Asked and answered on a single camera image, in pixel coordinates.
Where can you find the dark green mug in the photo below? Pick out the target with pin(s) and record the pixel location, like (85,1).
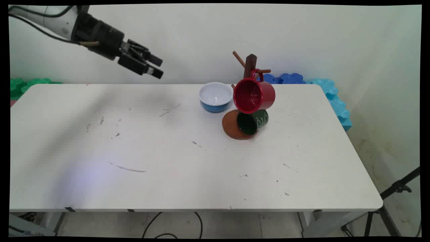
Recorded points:
(257,121)

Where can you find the dark blue foam mat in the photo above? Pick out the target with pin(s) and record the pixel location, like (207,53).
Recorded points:
(289,78)

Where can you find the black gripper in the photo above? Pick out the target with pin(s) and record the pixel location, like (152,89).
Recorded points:
(100,37)

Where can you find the brown wooden mug tree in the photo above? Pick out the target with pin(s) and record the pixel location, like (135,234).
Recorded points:
(250,64)

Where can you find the blue bowl with white inside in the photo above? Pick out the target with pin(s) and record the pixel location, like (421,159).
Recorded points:
(215,95)

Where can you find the grey table leg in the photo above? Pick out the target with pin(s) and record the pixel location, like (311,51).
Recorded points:
(55,222)
(322,223)

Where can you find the black tripod stand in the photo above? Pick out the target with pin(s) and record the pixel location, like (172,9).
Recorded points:
(396,188)

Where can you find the green foam mat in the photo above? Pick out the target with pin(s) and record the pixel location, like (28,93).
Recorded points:
(27,85)

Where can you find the cyan foam mat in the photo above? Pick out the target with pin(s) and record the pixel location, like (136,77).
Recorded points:
(337,106)

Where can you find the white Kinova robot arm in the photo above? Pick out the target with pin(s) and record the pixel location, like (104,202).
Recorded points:
(50,18)

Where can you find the red ceramic mug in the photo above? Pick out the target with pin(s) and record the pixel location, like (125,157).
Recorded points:
(254,95)

